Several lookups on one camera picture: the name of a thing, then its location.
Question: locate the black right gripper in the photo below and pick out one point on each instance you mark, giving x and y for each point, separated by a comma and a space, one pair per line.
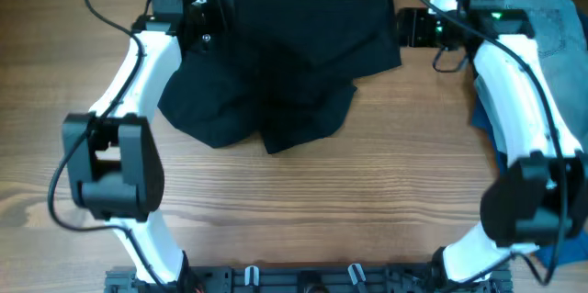
409, 27

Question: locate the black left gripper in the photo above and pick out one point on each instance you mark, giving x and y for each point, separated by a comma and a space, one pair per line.
205, 29

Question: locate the black shorts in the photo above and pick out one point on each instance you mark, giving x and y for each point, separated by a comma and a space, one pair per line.
285, 69

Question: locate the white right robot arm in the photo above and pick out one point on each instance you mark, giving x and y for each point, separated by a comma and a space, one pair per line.
541, 198

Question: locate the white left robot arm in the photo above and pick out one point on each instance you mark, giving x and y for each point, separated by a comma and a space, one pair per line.
111, 177

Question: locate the light blue denim shorts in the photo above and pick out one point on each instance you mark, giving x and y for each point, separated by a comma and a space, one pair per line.
562, 51

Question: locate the blue garment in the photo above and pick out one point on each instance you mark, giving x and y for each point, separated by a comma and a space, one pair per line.
573, 250

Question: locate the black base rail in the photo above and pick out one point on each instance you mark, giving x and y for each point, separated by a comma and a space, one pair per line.
393, 278

